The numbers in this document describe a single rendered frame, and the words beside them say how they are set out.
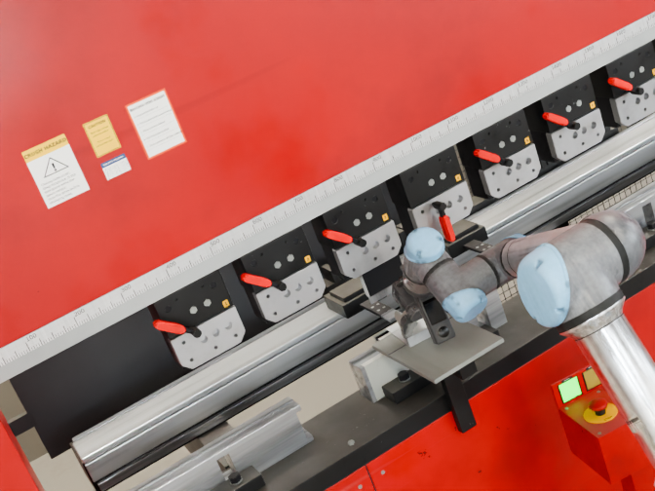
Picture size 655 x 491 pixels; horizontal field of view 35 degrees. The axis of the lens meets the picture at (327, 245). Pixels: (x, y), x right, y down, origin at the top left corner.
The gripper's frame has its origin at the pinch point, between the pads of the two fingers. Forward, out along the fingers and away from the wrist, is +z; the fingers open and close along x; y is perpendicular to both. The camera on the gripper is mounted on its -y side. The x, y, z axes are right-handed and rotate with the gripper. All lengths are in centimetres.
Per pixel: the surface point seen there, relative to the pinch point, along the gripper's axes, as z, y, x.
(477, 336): -6.8, -9.6, -7.5
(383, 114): -31.2, 35.2, -10.7
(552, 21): -30, 40, -58
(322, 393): 194, 74, -10
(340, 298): 18.0, 24.7, 6.6
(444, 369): -10.4, -13.9, 3.6
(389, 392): 9.4, -5.4, 11.1
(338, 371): 200, 82, -22
